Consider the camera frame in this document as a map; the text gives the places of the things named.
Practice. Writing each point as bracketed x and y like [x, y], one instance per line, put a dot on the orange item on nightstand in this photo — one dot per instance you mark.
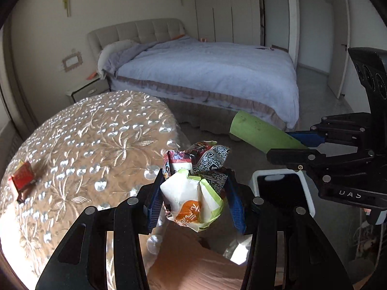
[93, 76]

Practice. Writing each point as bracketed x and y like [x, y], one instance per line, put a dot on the QR code wrapper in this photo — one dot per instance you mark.
[205, 159]

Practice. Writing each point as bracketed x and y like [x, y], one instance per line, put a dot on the wall switch panel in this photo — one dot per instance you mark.
[72, 61]

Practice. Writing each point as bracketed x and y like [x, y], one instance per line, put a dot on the white trash bin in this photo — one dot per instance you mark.
[284, 188]

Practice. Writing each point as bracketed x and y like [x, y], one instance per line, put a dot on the beige tufted headboard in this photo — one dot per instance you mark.
[141, 31]

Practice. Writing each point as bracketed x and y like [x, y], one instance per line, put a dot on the white bedside nightstand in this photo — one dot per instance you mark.
[87, 89]

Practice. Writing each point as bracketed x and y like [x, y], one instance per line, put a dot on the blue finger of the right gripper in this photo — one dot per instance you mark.
[293, 158]
[304, 139]

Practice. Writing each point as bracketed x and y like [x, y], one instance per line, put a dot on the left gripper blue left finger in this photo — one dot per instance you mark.
[79, 261]

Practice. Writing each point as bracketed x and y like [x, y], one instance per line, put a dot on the white orange green wrapper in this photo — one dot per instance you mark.
[190, 201]

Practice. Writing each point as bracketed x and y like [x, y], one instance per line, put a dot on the bed with blue duvet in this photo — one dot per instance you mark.
[257, 79]

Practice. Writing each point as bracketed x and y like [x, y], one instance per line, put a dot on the small red candy packet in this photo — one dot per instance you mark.
[20, 180]

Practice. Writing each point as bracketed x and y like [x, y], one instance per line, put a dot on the beige lace tablecloth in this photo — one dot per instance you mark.
[97, 152]

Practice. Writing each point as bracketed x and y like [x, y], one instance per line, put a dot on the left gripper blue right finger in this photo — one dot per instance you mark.
[311, 261]

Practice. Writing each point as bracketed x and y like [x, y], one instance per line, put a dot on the beige built-in wardrobe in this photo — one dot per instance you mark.
[231, 21]

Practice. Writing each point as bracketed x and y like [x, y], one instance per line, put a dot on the white room door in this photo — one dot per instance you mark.
[341, 41]

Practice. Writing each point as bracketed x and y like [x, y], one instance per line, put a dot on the green cardboard tube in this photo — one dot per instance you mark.
[261, 134]

